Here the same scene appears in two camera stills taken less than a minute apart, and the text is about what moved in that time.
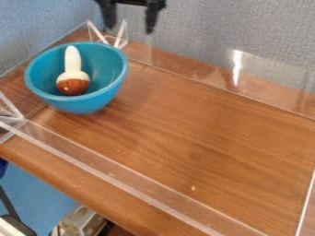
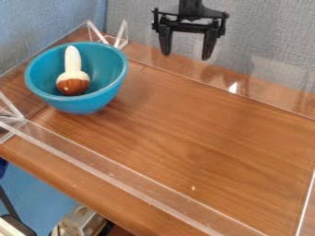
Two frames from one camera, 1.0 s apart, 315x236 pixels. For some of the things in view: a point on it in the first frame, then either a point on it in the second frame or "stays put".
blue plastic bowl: x=102 y=63 stays put
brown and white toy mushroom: x=72 y=82 stays put
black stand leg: x=12 y=218 stays put
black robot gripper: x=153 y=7 -> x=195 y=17
